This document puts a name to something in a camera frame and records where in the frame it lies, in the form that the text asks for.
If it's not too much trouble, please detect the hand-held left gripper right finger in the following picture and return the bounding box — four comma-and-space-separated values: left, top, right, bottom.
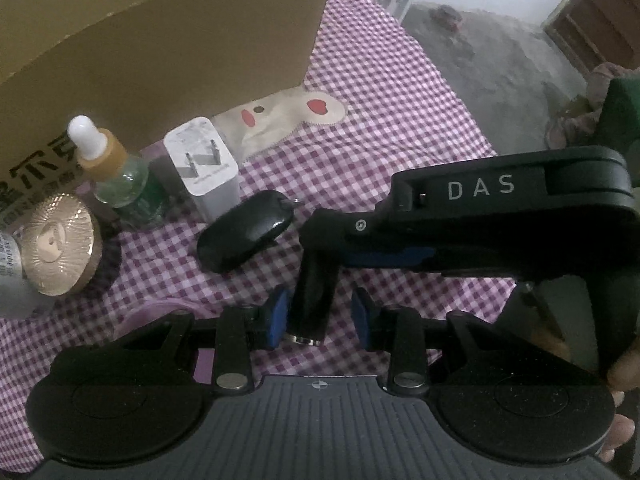
350, 287, 523, 397

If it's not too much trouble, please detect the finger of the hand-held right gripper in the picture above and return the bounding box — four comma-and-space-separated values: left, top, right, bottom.
299, 206, 396, 263
341, 246, 443, 275

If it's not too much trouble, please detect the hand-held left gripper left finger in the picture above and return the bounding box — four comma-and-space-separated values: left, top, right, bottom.
117, 285, 291, 394

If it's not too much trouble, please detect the black cylindrical tube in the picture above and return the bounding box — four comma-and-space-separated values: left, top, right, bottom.
286, 250, 342, 347

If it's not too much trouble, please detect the white charger plug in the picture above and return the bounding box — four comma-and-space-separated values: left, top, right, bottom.
164, 116, 242, 224

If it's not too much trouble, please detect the cardboard box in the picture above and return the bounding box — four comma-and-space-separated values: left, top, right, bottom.
0, 0, 339, 197

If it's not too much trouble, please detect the person's right hand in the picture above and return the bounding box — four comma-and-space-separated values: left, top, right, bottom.
602, 335, 640, 467

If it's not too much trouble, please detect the black key fob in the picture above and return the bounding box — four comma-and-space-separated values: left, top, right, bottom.
196, 190, 304, 275

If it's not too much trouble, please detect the pink patterned cloth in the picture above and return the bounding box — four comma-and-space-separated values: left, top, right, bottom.
544, 62, 627, 150

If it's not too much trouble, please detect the pink checked blanket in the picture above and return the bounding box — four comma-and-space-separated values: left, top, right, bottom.
0, 0, 523, 473

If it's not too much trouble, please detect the dark green cloth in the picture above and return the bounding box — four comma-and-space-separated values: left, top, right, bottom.
599, 75, 640, 162

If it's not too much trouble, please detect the green glass dropper bottle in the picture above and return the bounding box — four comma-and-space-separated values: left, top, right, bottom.
67, 115, 169, 232

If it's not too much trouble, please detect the brown wooden door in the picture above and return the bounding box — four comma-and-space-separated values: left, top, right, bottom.
544, 0, 640, 82

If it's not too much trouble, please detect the gold lidded round jar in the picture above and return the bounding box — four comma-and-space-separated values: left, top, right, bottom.
20, 192, 122, 297

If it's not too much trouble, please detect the white plastic bottle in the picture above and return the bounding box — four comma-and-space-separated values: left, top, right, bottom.
0, 230, 49, 321

